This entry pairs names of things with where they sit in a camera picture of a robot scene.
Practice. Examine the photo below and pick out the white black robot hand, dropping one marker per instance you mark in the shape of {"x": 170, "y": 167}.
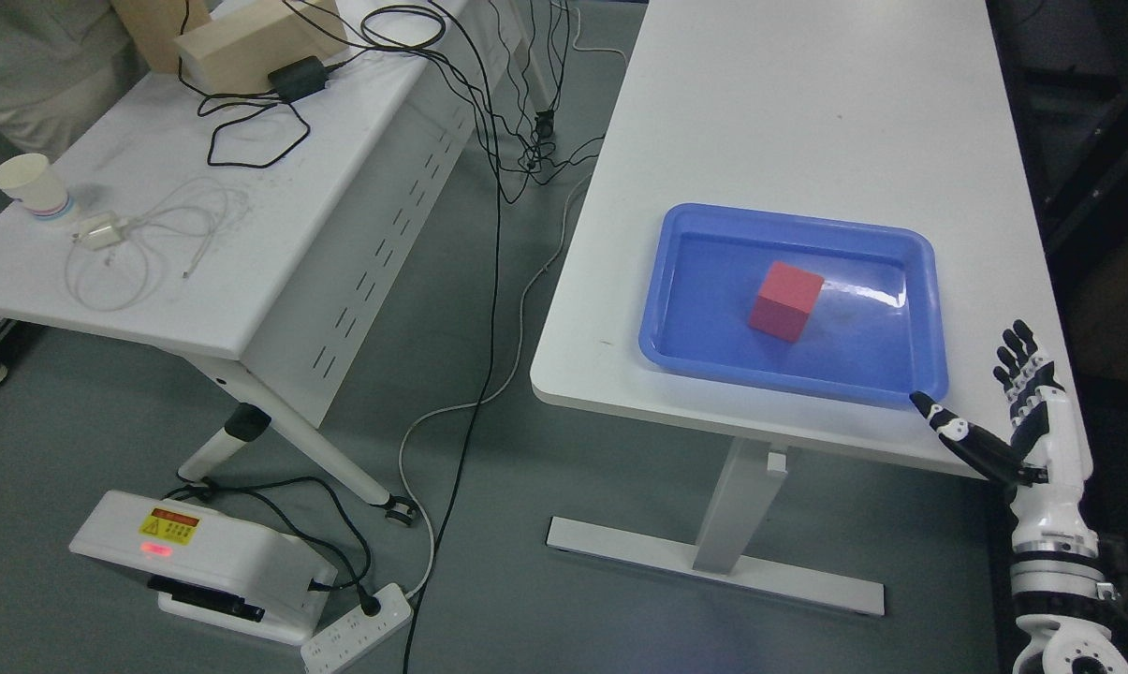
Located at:
{"x": 1044, "y": 465}

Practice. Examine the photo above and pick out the pink foam block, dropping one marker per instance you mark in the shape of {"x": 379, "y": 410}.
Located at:
{"x": 785, "y": 300}

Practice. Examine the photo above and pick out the white robot forearm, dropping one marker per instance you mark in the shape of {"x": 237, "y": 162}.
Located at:
{"x": 1065, "y": 606}

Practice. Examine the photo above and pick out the blue plastic tray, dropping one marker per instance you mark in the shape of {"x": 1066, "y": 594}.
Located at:
{"x": 874, "y": 335}

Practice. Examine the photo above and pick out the black metal shelf rack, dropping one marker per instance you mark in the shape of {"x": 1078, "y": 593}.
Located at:
{"x": 1065, "y": 67}

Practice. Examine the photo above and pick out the white standing desk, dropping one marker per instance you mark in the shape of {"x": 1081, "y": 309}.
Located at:
{"x": 887, "y": 113}

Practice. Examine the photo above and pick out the white power strip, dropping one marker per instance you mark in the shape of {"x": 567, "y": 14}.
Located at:
{"x": 342, "y": 643}

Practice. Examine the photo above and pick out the white folding table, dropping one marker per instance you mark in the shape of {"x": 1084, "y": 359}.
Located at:
{"x": 276, "y": 303}

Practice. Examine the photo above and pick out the black power adapter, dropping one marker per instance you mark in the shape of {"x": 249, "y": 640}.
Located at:
{"x": 295, "y": 81}

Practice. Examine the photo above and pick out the white charging dock box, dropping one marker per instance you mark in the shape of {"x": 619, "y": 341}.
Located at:
{"x": 209, "y": 567}

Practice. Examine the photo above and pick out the light wooden box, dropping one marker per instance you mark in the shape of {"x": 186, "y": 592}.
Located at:
{"x": 236, "y": 52}

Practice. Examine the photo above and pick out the white paper cup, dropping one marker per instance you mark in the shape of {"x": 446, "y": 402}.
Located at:
{"x": 30, "y": 181}

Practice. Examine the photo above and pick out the person in beige clothes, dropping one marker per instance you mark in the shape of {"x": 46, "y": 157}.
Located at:
{"x": 63, "y": 64}

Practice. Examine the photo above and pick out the white charger with cable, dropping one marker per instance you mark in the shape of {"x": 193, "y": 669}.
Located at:
{"x": 105, "y": 229}

